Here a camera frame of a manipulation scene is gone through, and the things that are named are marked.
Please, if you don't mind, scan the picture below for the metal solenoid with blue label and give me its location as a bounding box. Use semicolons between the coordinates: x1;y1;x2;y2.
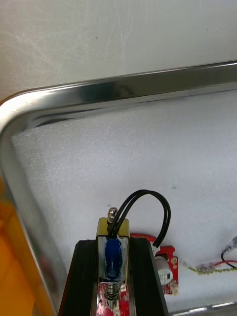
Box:
95;189;172;312

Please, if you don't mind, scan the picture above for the steel tray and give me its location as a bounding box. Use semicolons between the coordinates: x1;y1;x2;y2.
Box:
0;60;237;316

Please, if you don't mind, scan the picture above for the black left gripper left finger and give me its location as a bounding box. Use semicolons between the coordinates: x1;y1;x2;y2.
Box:
58;238;100;316

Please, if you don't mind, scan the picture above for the yellow-orange plastic bin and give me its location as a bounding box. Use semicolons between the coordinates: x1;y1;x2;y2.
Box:
0;176;57;316

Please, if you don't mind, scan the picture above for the round red circuit board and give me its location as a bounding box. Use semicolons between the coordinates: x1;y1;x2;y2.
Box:
95;233;179;316

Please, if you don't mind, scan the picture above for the red green-yellow wire harness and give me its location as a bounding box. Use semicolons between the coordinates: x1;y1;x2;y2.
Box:
181;234;237;276

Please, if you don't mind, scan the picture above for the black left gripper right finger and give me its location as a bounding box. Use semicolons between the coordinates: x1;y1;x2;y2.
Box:
127;237;170;316

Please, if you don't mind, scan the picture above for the white sheet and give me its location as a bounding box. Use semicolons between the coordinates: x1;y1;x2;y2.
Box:
11;90;237;312

